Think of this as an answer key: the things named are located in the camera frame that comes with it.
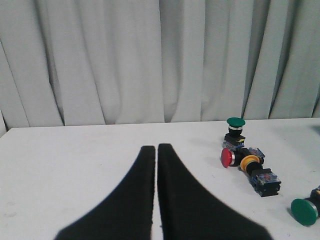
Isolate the grey pleated curtain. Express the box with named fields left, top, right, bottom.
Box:
left=0, top=0, right=320, bottom=129

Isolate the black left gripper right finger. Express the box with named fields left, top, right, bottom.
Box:
left=157, top=143, right=272, bottom=240

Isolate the turquoise plastic box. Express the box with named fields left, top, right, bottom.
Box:
left=311, top=125, right=320, bottom=134

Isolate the lying green push button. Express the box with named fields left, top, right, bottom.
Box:
left=290, top=186, right=320, bottom=226

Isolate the upright green push button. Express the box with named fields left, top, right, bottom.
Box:
left=223, top=117, right=246, bottom=150

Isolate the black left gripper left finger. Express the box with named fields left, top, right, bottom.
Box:
left=56, top=146, right=156, bottom=240

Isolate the lying yellow push button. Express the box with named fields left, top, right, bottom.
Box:
left=240, top=155, right=282, bottom=197

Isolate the lying red push button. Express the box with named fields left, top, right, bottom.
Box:
left=220, top=147, right=265, bottom=168

